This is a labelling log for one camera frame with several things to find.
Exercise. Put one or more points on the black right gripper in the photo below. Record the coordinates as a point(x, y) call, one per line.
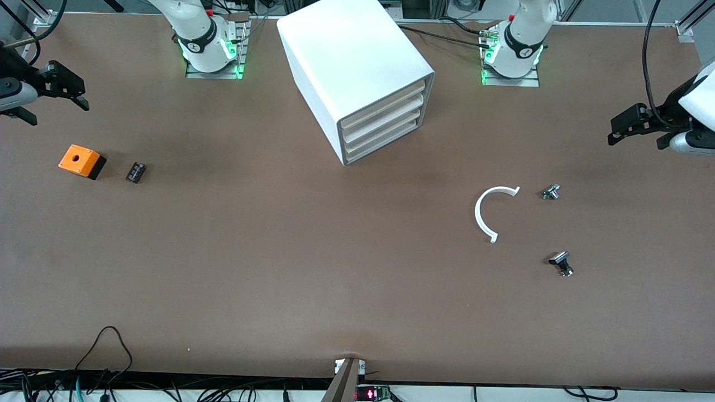
point(15, 68)

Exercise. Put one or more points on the circuit board with red display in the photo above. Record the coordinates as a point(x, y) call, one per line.
point(371, 394)

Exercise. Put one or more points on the small silver button part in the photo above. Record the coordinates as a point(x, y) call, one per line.
point(551, 192)

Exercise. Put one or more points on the small black and orange button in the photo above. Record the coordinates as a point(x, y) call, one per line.
point(136, 172)

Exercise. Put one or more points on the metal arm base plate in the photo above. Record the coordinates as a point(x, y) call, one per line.
point(212, 75)
point(511, 82)

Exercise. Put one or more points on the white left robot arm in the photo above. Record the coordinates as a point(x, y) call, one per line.
point(522, 44)

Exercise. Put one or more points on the aluminium frame profile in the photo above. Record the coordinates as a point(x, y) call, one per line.
point(686, 29)

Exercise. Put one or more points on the orange box with black base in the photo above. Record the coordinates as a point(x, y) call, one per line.
point(78, 159)

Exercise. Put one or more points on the brown camera mount post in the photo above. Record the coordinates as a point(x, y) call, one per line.
point(343, 385)

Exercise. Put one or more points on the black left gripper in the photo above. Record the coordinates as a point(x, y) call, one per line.
point(668, 115)

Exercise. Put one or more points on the white box corner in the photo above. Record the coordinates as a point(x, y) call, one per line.
point(385, 106)

